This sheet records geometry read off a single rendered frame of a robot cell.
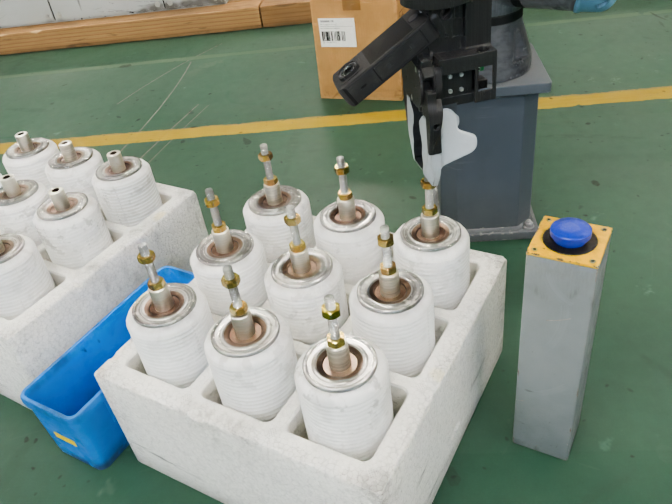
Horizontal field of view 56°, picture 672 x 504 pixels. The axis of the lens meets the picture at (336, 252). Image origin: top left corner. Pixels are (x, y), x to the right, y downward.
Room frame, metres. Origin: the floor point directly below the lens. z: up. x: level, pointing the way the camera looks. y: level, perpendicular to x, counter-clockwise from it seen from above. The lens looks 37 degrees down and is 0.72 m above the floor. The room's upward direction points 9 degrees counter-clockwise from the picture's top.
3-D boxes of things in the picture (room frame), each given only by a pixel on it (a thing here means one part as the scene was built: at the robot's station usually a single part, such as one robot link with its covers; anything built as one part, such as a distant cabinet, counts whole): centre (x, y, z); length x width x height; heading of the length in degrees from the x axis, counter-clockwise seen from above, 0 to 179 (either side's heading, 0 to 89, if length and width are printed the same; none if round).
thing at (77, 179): (1.01, 0.43, 0.16); 0.10 x 0.10 x 0.18
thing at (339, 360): (0.44, 0.01, 0.26); 0.02 x 0.02 x 0.03
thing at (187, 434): (0.61, 0.04, 0.09); 0.39 x 0.39 x 0.18; 56
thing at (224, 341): (0.51, 0.11, 0.25); 0.08 x 0.08 x 0.01
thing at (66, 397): (0.69, 0.32, 0.06); 0.30 x 0.11 x 0.12; 146
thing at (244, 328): (0.51, 0.11, 0.26); 0.02 x 0.02 x 0.03
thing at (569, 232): (0.51, -0.24, 0.32); 0.04 x 0.04 x 0.02
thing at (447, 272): (0.64, -0.12, 0.16); 0.10 x 0.10 x 0.18
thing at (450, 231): (0.64, -0.12, 0.25); 0.08 x 0.08 x 0.01
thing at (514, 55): (1.02, -0.30, 0.35); 0.15 x 0.15 x 0.10
